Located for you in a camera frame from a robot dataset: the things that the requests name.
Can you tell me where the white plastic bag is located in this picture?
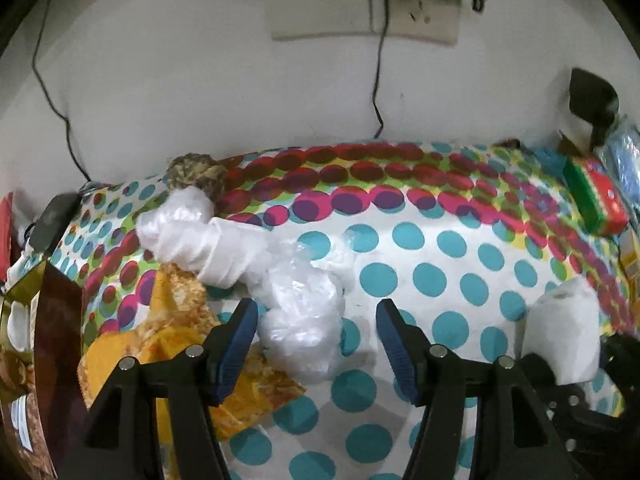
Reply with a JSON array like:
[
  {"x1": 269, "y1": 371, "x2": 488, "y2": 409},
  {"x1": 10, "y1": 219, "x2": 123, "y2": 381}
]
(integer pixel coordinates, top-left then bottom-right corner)
[{"x1": 136, "y1": 185, "x2": 273, "y2": 291}]

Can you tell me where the brown cardboard piece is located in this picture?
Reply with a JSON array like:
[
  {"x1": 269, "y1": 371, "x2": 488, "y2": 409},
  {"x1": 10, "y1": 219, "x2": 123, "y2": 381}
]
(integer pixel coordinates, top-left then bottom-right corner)
[{"x1": 557, "y1": 130, "x2": 591, "y2": 158}]

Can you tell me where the plastic bag with blue contents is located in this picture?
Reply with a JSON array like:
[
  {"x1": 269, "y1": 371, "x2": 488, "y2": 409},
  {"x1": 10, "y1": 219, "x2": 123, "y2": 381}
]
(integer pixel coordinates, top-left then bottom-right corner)
[{"x1": 602, "y1": 115, "x2": 640, "y2": 211}]

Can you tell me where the white cloth bag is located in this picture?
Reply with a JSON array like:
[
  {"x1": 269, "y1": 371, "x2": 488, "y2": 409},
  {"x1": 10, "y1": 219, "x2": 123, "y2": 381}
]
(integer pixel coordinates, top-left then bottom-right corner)
[{"x1": 7, "y1": 240, "x2": 38, "y2": 281}]

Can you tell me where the black charger cable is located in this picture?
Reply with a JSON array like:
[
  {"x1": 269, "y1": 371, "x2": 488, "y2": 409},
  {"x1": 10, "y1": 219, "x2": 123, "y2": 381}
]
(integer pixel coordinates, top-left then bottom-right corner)
[{"x1": 372, "y1": 20, "x2": 393, "y2": 140}]

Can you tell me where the polka dot cloth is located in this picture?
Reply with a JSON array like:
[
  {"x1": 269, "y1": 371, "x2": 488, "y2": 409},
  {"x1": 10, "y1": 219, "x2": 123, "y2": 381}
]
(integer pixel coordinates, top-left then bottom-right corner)
[{"x1": 50, "y1": 142, "x2": 640, "y2": 480}]

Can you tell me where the thin black cable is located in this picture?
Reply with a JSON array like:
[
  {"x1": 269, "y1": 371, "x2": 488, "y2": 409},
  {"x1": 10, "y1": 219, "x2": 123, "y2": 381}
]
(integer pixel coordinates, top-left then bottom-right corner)
[{"x1": 32, "y1": 0, "x2": 268, "y2": 183}]

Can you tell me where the black clamp mount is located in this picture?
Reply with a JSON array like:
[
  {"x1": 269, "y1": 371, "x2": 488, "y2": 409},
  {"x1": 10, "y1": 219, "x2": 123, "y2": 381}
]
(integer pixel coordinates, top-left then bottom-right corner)
[{"x1": 569, "y1": 67, "x2": 621, "y2": 153}]

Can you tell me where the white wall switch plate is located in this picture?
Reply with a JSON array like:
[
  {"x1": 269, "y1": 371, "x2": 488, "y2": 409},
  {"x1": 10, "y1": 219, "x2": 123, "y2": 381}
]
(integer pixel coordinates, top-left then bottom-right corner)
[{"x1": 265, "y1": 0, "x2": 376, "y2": 41}]

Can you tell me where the woven rope ball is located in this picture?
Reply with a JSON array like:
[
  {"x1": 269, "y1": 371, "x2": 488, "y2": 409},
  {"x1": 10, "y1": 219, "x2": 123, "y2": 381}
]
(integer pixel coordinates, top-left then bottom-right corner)
[{"x1": 165, "y1": 152, "x2": 228, "y2": 203}]

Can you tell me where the white sock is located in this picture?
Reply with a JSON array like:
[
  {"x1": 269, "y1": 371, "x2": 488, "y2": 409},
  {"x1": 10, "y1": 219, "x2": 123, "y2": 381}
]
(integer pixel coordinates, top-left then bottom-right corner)
[{"x1": 522, "y1": 277, "x2": 603, "y2": 386}]

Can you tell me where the red packet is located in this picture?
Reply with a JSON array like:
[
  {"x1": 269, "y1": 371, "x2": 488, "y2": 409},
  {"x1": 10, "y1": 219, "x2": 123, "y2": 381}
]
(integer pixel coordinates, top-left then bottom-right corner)
[{"x1": 0, "y1": 192, "x2": 13, "y2": 261}]

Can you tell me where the gold tin box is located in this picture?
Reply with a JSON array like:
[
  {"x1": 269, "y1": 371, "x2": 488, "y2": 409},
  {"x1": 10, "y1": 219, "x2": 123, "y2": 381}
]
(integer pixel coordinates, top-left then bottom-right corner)
[{"x1": 0, "y1": 260, "x2": 88, "y2": 480}]

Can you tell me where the green and red box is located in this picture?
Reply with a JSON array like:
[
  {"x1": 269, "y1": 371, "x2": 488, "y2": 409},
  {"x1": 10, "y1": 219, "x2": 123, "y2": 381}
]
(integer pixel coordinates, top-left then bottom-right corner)
[{"x1": 562, "y1": 156, "x2": 630, "y2": 237}]

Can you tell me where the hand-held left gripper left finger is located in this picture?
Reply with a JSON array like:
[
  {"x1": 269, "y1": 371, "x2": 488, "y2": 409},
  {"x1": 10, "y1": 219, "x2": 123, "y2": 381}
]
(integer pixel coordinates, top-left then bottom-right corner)
[{"x1": 56, "y1": 297, "x2": 260, "y2": 480}]

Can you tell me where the black flat device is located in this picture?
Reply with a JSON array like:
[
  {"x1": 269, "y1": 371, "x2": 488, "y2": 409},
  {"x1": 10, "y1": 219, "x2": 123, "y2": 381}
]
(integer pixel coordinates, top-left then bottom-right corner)
[{"x1": 32, "y1": 192, "x2": 81, "y2": 251}]

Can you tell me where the clear plastic bag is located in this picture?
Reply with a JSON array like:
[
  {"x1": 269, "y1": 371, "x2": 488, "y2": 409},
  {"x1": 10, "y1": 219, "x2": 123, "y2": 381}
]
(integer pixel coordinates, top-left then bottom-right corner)
[{"x1": 250, "y1": 237, "x2": 363, "y2": 383}]

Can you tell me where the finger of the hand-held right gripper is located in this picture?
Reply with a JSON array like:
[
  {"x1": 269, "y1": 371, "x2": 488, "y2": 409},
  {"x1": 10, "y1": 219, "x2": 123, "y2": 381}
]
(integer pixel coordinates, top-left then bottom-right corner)
[
  {"x1": 599, "y1": 334, "x2": 640, "y2": 401},
  {"x1": 520, "y1": 354, "x2": 640, "y2": 466}
]

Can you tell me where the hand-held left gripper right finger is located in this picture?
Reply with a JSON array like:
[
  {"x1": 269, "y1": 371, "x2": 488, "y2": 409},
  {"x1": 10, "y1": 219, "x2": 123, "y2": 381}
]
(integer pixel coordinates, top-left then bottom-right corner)
[{"x1": 375, "y1": 298, "x2": 576, "y2": 480}]

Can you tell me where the yellow snack packet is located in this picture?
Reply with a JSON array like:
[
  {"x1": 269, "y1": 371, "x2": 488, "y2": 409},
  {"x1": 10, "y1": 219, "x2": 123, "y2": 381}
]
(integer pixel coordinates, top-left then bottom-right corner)
[{"x1": 77, "y1": 260, "x2": 308, "y2": 480}]

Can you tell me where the yellow box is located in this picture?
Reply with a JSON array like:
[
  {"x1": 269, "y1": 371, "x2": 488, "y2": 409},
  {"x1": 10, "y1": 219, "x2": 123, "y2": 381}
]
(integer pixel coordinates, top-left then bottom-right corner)
[{"x1": 620, "y1": 232, "x2": 640, "y2": 286}]

